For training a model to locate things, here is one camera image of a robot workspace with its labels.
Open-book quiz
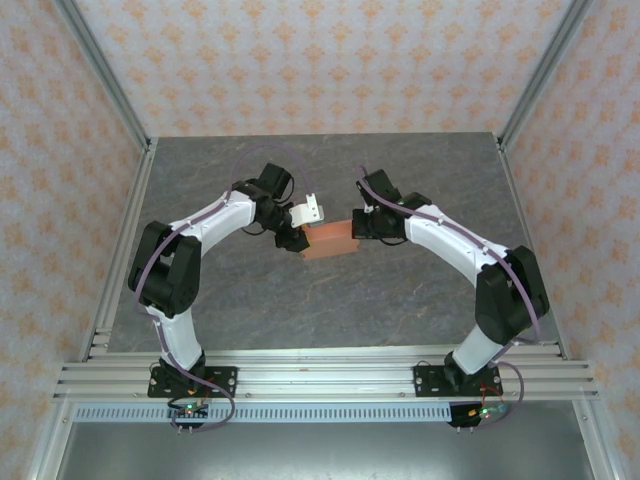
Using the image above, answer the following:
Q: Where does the orange paper box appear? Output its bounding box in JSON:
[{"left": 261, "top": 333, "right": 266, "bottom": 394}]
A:
[{"left": 301, "top": 218, "right": 363, "bottom": 263}]

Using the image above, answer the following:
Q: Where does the narrow aluminium extrusion beam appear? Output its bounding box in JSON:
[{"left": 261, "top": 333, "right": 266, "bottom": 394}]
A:
[{"left": 88, "top": 348, "right": 569, "bottom": 366}]

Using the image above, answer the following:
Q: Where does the wide aluminium extrusion beam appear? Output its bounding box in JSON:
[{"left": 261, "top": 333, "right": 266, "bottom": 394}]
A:
[{"left": 52, "top": 363, "right": 601, "bottom": 402}]

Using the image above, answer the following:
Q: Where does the grey metal panel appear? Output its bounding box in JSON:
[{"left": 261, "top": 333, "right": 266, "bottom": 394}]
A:
[{"left": 54, "top": 421, "right": 596, "bottom": 480}]

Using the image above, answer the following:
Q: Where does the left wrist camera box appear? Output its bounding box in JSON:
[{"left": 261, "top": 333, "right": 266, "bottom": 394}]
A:
[{"left": 291, "top": 192, "right": 325, "bottom": 227}]

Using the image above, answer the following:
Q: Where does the aluminium side rail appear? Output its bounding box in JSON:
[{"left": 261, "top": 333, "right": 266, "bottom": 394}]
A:
[
  {"left": 496, "top": 133, "right": 570, "bottom": 360},
  {"left": 79, "top": 137, "right": 160, "bottom": 362}
]

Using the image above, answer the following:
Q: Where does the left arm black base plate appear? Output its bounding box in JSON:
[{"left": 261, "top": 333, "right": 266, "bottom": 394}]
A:
[{"left": 147, "top": 365, "right": 239, "bottom": 399}]

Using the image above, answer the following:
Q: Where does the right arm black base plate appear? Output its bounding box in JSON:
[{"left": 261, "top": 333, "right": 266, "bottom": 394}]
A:
[{"left": 413, "top": 363, "right": 506, "bottom": 399}]

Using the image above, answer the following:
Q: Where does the grey slotted cable duct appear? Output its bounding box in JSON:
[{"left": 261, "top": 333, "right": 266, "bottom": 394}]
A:
[{"left": 73, "top": 405, "right": 481, "bottom": 424}]

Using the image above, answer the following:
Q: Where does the aluminium frame post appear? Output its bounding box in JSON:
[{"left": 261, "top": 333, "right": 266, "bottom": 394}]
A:
[
  {"left": 52, "top": 0, "right": 152, "bottom": 151},
  {"left": 498, "top": 0, "right": 595, "bottom": 151}
]

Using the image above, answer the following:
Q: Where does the short aluminium frame leg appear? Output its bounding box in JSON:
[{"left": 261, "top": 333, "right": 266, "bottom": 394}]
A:
[
  {"left": 571, "top": 399, "right": 615, "bottom": 480},
  {"left": 27, "top": 399, "right": 77, "bottom": 480}
]

